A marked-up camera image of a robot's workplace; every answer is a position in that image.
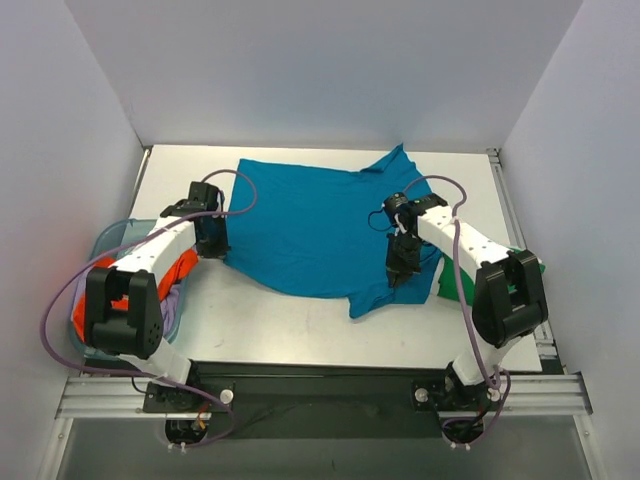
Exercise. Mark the clear blue plastic bin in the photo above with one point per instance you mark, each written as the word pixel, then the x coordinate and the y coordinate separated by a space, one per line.
pixel 115 235

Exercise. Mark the teal blue t shirt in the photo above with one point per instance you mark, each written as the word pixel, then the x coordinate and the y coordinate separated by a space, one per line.
pixel 319 232

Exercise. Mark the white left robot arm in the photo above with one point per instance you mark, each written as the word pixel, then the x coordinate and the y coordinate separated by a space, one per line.
pixel 120 312

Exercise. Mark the orange t shirt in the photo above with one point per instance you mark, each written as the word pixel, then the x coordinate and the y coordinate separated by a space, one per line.
pixel 177 273

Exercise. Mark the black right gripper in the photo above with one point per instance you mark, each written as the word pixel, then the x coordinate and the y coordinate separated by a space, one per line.
pixel 402 257

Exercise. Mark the lavender t shirt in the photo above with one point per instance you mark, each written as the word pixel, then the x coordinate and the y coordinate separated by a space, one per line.
pixel 171 309

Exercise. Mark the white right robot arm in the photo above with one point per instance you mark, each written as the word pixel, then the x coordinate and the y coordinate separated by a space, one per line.
pixel 500 289

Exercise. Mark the aluminium frame rail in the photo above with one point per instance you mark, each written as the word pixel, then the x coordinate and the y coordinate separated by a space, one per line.
pixel 304 353

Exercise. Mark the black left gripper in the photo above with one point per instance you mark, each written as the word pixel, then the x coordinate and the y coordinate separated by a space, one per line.
pixel 212 244

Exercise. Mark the green folded t shirt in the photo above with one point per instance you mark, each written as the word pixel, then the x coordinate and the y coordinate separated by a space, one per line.
pixel 444 284

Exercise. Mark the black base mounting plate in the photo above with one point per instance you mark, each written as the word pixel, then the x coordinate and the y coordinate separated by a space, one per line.
pixel 286 402

